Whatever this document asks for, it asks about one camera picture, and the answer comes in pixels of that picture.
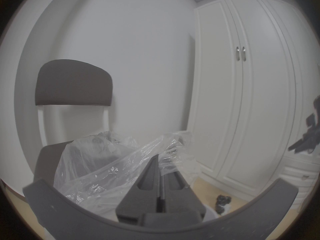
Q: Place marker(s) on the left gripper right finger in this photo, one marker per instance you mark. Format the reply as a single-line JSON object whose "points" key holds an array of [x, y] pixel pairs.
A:
{"points": [[180, 196]]}

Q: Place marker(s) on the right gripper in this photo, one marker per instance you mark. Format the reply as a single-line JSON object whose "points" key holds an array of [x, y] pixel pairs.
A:
{"points": [[312, 139]]}

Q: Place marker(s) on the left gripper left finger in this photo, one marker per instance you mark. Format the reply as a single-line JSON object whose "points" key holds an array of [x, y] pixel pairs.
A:
{"points": [[142, 194]]}

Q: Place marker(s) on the clear plastic bag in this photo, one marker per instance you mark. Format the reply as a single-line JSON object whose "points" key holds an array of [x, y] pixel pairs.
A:
{"points": [[100, 174]]}

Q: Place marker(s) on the crumpled black plastic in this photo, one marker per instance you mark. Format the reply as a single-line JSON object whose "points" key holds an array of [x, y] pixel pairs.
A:
{"points": [[221, 201]]}

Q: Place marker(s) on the white wardrobe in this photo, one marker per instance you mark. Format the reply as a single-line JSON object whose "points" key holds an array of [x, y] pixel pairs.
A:
{"points": [[250, 109]]}

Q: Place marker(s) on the dark grey white-framed chair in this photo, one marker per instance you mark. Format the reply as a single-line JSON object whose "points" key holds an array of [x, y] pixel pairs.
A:
{"points": [[72, 84]]}

